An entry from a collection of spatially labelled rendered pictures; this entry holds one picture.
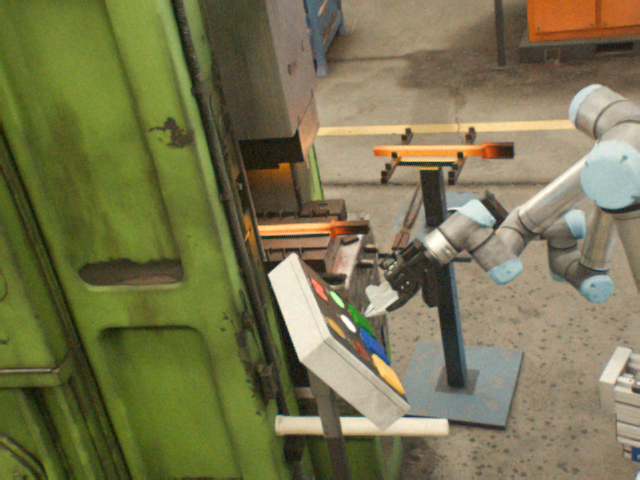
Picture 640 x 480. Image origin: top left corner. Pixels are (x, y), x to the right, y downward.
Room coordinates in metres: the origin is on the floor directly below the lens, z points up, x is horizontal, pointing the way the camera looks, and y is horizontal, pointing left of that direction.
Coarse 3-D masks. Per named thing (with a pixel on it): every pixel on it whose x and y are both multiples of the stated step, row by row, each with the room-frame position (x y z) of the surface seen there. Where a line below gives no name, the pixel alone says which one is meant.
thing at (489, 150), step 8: (488, 144) 2.61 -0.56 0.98; (496, 144) 2.60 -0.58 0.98; (504, 144) 2.58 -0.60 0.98; (512, 144) 2.57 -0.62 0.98; (376, 152) 2.74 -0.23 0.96; (384, 152) 2.73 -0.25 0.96; (400, 152) 2.71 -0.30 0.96; (408, 152) 2.70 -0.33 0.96; (416, 152) 2.69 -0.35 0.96; (424, 152) 2.68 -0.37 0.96; (432, 152) 2.67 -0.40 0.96; (440, 152) 2.66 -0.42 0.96; (448, 152) 2.65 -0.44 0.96; (464, 152) 2.63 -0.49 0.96; (472, 152) 2.62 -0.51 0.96; (480, 152) 2.60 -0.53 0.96; (488, 152) 2.60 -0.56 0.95; (496, 152) 2.59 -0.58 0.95; (504, 152) 2.58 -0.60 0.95; (512, 152) 2.57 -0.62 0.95
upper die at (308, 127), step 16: (304, 112) 2.23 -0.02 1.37; (304, 128) 2.20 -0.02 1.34; (240, 144) 2.19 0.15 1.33; (256, 144) 2.18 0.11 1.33; (272, 144) 2.17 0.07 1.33; (288, 144) 2.16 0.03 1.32; (304, 144) 2.17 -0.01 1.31; (256, 160) 2.18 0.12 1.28; (272, 160) 2.17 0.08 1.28; (288, 160) 2.16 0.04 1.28; (304, 160) 2.15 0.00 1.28
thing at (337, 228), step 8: (280, 224) 2.32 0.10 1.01; (288, 224) 2.32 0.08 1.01; (296, 224) 2.31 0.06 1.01; (304, 224) 2.30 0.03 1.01; (312, 224) 2.29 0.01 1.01; (320, 224) 2.28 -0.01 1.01; (328, 224) 2.27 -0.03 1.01; (336, 224) 2.26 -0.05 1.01; (344, 224) 2.25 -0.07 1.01; (352, 224) 2.24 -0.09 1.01; (360, 224) 2.23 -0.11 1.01; (368, 224) 2.23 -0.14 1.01; (264, 232) 2.31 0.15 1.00; (272, 232) 2.30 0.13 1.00; (280, 232) 2.30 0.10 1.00; (288, 232) 2.29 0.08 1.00; (296, 232) 2.28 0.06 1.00; (304, 232) 2.27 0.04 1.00; (336, 232) 2.25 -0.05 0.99; (344, 232) 2.25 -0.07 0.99; (352, 232) 2.24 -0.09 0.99; (360, 232) 2.23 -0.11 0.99; (368, 232) 2.22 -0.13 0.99
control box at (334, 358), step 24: (288, 264) 1.82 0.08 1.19; (288, 288) 1.74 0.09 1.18; (312, 288) 1.71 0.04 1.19; (288, 312) 1.67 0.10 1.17; (312, 312) 1.61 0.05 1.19; (336, 312) 1.70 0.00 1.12; (312, 336) 1.55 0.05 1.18; (336, 336) 1.55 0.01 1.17; (360, 336) 1.69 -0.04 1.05; (312, 360) 1.51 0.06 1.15; (336, 360) 1.52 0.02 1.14; (360, 360) 1.54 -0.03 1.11; (336, 384) 1.52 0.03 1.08; (360, 384) 1.52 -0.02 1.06; (384, 384) 1.53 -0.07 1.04; (360, 408) 1.52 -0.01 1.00; (384, 408) 1.53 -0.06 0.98; (408, 408) 1.53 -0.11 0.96
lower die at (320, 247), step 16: (272, 224) 2.36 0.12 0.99; (272, 240) 2.28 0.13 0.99; (288, 240) 2.26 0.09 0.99; (304, 240) 2.24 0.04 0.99; (320, 240) 2.23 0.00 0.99; (336, 240) 2.29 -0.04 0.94; (272, 256) 2.21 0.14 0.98; (288, 256) 2.19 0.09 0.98; (304, 256) 2.18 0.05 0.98; (320, 256) 2.16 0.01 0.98; (320, 272) 2.15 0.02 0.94
